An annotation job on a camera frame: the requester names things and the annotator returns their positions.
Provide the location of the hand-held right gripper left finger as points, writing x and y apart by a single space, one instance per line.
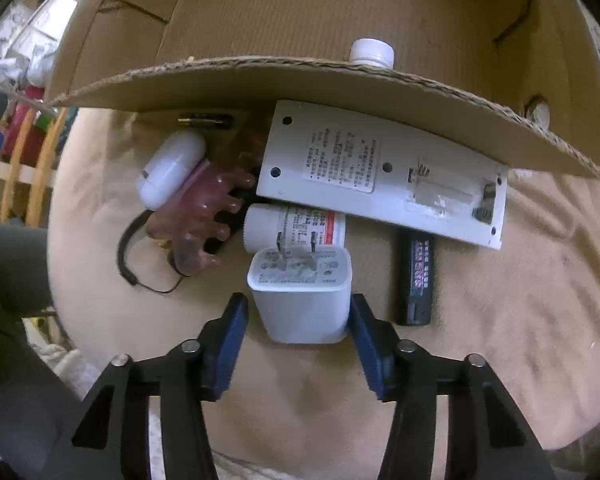
230 347

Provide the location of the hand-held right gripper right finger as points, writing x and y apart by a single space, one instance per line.
367 347

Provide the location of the white charger plug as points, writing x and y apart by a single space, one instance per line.
300 310

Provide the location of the black lighter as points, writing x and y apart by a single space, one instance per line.
415 280

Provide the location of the red label pill bottle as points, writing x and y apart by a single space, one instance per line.
260 227

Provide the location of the pink hair claw clip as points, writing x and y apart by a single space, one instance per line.
200 210

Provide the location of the white earbuds case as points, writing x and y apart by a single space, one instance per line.
172 165

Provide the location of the black gold battery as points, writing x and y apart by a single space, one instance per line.
205 121

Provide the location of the brown cardboard box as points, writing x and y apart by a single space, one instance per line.
305 10

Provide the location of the beige blanket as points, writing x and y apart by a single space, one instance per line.
530 285

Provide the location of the person's dark pants leg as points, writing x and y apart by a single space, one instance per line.
5 270

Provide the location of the wooden rack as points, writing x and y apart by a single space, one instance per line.
45 160

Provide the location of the white plastic bottle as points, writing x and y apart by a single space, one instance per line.
372 52

